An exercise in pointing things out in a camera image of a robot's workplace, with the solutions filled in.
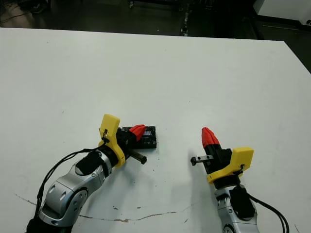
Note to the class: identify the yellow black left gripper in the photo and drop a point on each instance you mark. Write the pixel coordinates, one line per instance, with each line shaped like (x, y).
(109, 123)

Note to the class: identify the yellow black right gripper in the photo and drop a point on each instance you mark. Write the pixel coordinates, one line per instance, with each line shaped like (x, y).
(223, 160)

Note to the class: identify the black taped box lid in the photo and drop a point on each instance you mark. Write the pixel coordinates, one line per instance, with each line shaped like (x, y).
(149, 142)

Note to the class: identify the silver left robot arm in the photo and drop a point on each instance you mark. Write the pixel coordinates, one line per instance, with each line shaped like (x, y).
(63, 187)

